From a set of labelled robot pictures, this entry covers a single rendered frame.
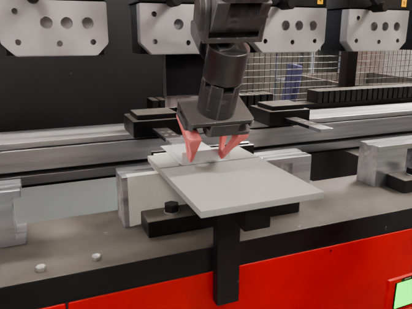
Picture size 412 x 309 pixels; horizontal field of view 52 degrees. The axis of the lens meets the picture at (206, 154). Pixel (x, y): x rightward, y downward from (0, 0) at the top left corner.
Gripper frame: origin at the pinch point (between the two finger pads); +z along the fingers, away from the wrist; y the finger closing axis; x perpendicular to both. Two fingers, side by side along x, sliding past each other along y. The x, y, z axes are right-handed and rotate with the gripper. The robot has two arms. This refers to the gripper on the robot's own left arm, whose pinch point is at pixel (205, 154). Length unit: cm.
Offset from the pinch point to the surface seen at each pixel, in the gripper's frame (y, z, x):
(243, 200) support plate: 1.3, -5.9, 15.4
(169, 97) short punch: 3.0, -2.9, -12.5
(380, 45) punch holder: -39.8, -11.9, -13.3
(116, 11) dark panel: 3, 5, -65
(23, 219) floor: 45, 195, -159
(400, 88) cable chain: -90, 21, -44
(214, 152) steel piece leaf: -1.9, 0.5, -0.8
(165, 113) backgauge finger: -1.8, 12.2, -27.7
